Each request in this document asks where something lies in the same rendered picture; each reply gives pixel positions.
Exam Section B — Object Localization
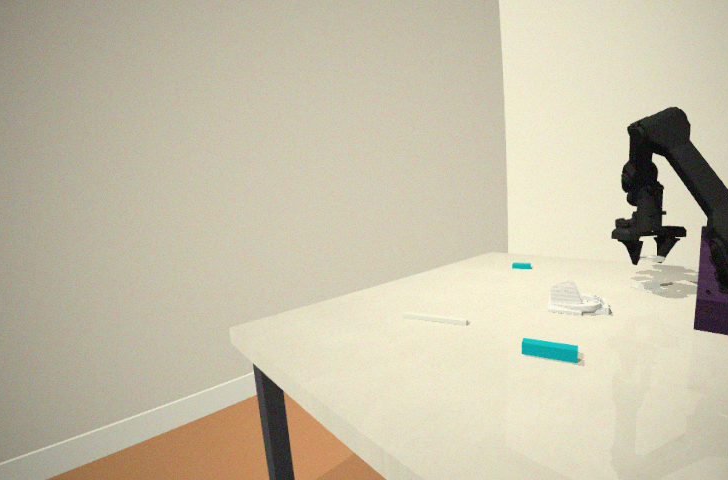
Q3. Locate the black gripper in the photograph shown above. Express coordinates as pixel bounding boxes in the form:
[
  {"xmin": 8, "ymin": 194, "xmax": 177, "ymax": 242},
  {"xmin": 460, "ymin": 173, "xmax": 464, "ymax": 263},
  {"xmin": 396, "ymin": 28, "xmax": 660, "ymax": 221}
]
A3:
[{"xmin": 611, "ymin": 207, "xmax": 686, "ymax": 265}]

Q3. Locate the teal rectangular block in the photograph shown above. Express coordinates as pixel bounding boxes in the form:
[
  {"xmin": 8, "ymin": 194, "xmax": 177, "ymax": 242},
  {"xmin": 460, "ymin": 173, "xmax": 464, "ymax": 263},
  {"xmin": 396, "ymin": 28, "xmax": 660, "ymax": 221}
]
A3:
[{"xmin": 522, "ymin": 338, "xmax": 578, "ymax": 363}]

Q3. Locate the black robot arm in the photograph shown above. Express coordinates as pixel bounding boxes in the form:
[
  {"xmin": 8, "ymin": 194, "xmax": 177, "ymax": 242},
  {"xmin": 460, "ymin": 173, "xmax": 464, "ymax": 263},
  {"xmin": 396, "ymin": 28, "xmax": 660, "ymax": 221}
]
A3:
[{"xmin": 621, "ymin": 107, "xmax": 728, "ymax": 293}]

